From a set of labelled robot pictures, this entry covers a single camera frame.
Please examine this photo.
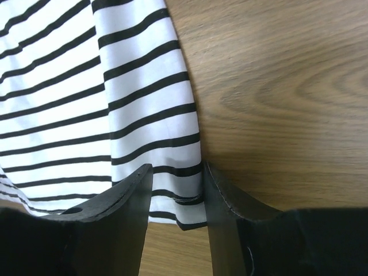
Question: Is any black white striped tank top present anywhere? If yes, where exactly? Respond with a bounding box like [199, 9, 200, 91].
[1, 1, 206, 230]

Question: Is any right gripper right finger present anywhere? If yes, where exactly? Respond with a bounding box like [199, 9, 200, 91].
[203, 163, 367, 275]

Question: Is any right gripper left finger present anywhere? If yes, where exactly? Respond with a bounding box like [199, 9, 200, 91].
[1, 164, 153, 275]

